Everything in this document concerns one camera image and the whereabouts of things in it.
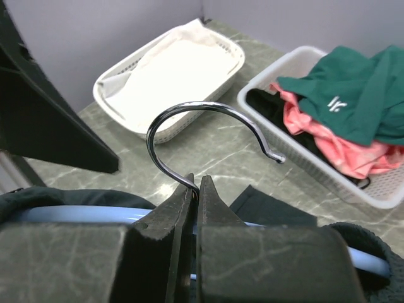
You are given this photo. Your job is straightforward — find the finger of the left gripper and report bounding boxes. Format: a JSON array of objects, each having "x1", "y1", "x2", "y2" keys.
[{"x1": 1, "y1": 3, "x2": 119, "y2": 174}]

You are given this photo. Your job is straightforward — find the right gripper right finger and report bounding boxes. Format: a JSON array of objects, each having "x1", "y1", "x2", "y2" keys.
[{"x1": 196, "y1": 176, "x2": 365, "y2": 302}]

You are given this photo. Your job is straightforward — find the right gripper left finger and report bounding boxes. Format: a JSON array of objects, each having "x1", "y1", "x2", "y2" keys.
[{"x1": 1, "y1": 185, "x2": 195, "y2": 302}]

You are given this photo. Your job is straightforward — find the dark navy shorts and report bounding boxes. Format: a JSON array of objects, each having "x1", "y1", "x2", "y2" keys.
[{"x1": 1, "y1": 186, "x2": 403, "y2": 302}]

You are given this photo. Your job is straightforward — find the white cloth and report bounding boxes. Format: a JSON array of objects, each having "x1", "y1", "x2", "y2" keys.
[{"x1": 96, "y1": 18, "x2": 239, "y2": 133}]

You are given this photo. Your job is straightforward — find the pink garment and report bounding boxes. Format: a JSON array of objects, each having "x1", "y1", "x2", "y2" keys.
[{"x1": 270, "y1": 83, "x2": 403, "y2": 179}]

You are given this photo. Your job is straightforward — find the white basket with cloth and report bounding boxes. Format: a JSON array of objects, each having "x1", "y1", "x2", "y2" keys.
[{"x1": 93, "y1": 18, "x2": 246, "y2": 145}]

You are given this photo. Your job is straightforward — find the white laundry basket with clothes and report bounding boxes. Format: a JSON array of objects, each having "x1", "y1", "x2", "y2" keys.
[{"x1": 237, "y1": 45, "x2": 403, "y2": 209}]

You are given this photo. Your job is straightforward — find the teal garment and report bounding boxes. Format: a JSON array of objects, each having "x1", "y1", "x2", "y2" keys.
[{"x1": 277, "y1": 45, "x2": 403, "y2": 146}]

